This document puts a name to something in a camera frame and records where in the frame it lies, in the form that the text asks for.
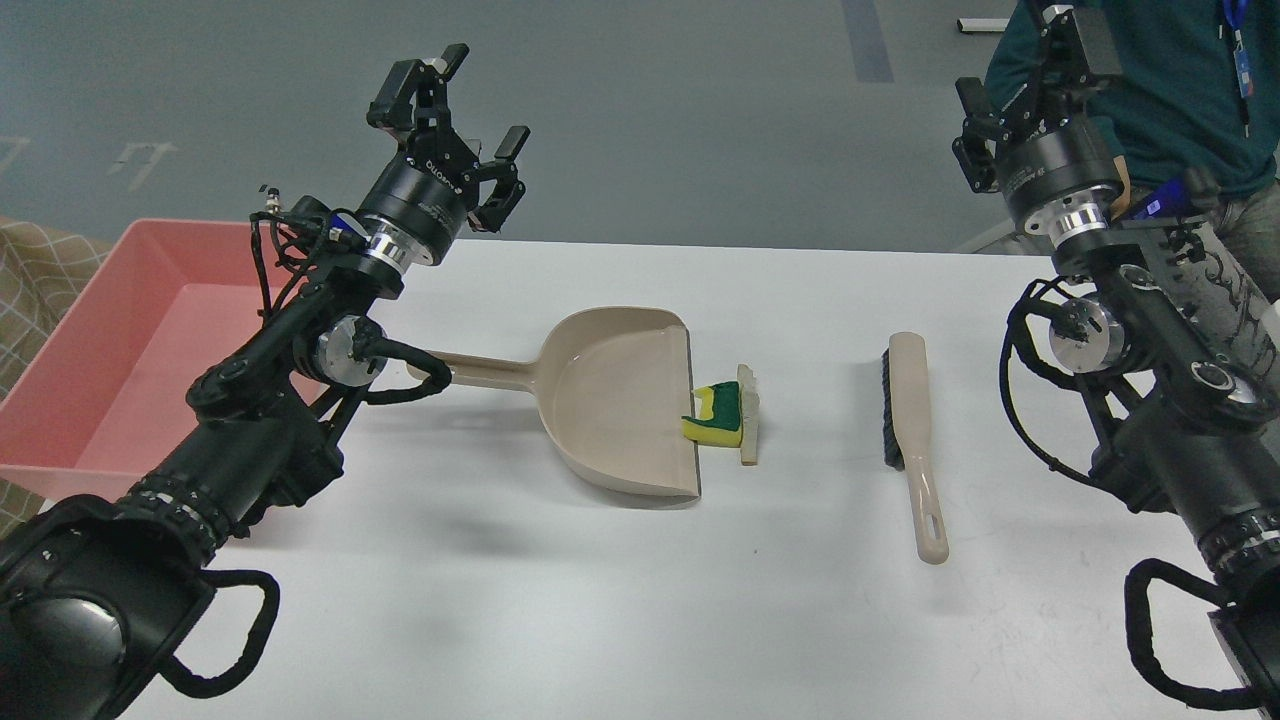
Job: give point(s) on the blue lanyard badge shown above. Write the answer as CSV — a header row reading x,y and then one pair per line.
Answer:
x,y
1232,33

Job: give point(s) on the pink plastic bin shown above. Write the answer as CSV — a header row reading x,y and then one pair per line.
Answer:
x,y
105,399

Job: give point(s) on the beige checkered cloth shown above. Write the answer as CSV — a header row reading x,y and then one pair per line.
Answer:
x,y
43,271

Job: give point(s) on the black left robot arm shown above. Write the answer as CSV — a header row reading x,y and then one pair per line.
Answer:
x,y
99,597

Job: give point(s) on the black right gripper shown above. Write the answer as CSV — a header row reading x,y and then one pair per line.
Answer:
x,y
1055,176

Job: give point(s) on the person in teal sweater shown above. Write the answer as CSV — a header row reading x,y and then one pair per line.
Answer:
x,y
1175,109

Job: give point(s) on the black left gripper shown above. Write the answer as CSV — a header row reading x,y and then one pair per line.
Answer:
x,y
436,185

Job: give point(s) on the beige plastic dustpan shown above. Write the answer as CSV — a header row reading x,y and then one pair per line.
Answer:
x,y
612,385

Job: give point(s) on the beige hand brush black bristles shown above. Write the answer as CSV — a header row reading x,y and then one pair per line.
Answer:
x,y
908,439

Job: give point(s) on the yellow green sponge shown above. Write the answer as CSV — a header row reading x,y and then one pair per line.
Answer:
x,y
717,420

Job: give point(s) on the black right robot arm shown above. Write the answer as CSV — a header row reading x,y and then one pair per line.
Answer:
x,y
1182,424

